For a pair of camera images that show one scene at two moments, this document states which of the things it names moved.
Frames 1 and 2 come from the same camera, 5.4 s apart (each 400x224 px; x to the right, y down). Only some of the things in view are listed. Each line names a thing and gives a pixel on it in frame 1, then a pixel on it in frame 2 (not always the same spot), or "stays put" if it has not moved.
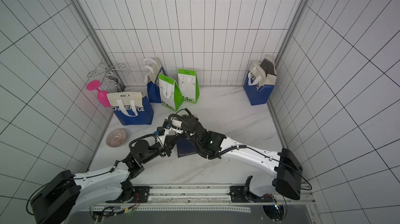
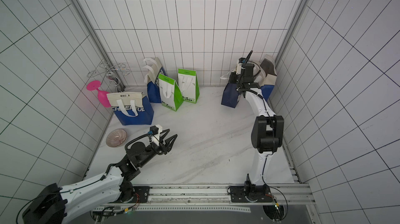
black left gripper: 169,145 stays put
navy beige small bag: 185,147 → 230,95
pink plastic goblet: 102,96 stays put
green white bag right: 189,84 stays put
